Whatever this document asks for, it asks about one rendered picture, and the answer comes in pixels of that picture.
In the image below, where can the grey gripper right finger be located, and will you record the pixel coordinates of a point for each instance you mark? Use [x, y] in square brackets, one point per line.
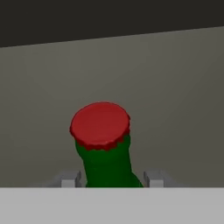
[156, 178]

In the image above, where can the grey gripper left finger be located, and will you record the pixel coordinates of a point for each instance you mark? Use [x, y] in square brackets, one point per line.
[67, 178]

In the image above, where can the green bottle with red cap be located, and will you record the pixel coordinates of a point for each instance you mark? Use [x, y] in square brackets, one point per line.
[100, 128]

